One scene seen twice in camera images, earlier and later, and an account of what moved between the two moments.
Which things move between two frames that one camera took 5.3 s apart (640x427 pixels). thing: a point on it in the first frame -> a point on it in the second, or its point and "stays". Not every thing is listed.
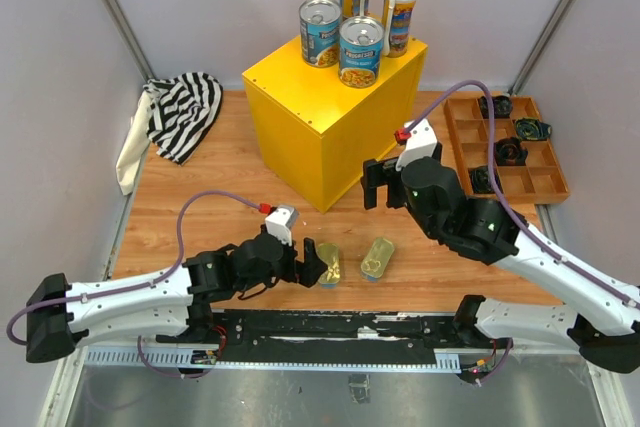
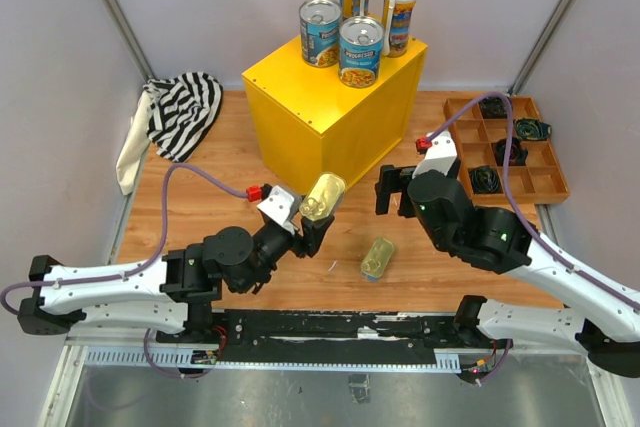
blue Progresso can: (360, 51) stays
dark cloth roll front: (481, 182) stays
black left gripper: (306, 272) -> (310, 242)
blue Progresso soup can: (319, 23) stays
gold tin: (376, 259) stays
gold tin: (330, 253) -> (323, 198)
